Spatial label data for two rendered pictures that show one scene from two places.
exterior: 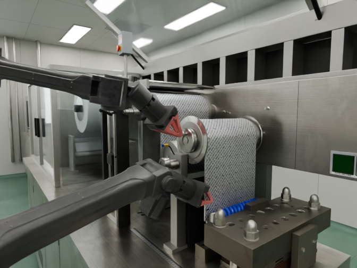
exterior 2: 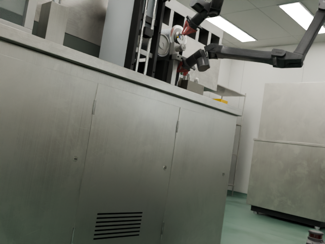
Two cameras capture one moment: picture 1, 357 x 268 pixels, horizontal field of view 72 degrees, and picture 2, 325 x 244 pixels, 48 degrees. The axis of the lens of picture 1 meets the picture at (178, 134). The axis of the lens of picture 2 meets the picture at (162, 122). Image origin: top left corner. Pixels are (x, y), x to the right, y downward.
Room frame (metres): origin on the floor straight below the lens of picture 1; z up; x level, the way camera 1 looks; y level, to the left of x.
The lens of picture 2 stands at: (1.13, 1.98, 0.60)
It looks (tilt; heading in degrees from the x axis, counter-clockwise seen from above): 5 degrees up; 260
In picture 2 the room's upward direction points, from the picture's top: 9 degrees clockwise
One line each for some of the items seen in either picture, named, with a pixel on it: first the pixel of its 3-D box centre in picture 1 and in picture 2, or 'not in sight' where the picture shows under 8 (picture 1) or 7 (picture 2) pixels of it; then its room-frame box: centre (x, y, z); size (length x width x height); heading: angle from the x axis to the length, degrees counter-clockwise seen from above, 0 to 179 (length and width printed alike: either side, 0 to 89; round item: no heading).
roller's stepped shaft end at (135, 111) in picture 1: (130, 111); not in sight; (0.91, 0.17, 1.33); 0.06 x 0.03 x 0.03; 126
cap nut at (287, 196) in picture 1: (286, 193); not in sight; (0.84, -0.38, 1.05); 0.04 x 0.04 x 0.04
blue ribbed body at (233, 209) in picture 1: (237, 209); not in sight; (0.76, -0.19, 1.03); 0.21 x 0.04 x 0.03; 126
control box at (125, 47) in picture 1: (123, 43); not in sight; (1.22, 0.26, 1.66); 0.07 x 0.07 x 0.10; 30
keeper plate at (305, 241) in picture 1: (305, 248); not in sight; (0.64, -0.35, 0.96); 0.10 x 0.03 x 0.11; 126
